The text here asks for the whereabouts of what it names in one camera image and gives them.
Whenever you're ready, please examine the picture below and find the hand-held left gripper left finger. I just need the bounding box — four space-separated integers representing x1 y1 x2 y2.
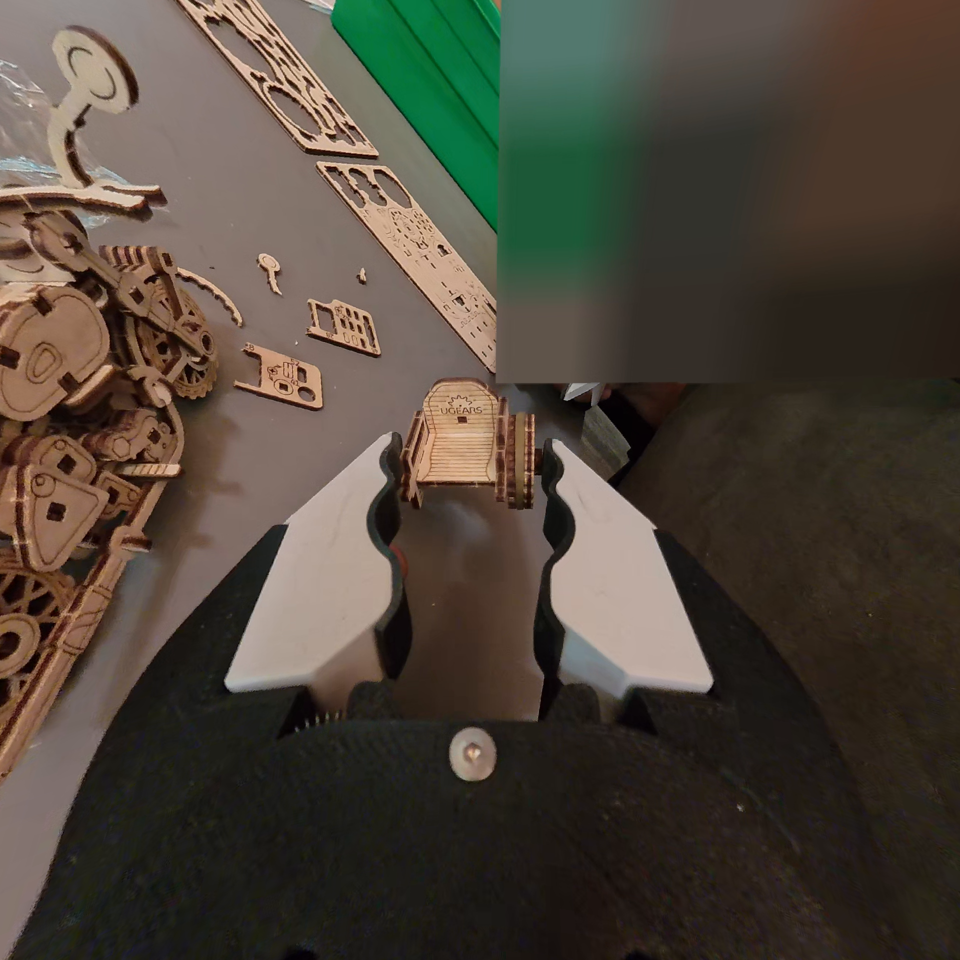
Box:
225 431 414 710

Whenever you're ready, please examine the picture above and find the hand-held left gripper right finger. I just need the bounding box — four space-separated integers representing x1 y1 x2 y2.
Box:
534 438 714 721

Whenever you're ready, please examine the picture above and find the small wooden seat model part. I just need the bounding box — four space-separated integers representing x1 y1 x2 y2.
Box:
401 377 538 512

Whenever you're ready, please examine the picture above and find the small forked wooden plate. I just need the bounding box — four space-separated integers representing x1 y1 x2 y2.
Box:
234 343 325 411

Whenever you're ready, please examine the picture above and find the person's dark clothing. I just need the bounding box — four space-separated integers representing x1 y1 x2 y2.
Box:
600 382 960 960

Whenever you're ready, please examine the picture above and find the small slotted wooden plate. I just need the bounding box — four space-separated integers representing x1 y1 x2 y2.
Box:
306 298 382 357

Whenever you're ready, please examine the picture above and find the curved toothed wooden piece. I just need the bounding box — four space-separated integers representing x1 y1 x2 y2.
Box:
176 266 245 329

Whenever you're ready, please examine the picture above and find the wooden motorcycle model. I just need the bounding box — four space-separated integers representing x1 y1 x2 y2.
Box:
0 28 220 785

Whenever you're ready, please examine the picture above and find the narrow cut-out wooden sheet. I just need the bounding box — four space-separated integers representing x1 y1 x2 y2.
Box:
316 159 499 374

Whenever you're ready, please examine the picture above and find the green plastic box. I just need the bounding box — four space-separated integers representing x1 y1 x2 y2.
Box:
332 0 501 234

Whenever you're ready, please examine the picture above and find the large cut-out wooden sheet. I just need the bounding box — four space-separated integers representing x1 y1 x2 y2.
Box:
176 0 380 159

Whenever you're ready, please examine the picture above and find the clear plastic bag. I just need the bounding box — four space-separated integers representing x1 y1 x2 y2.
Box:
0 60 130 230

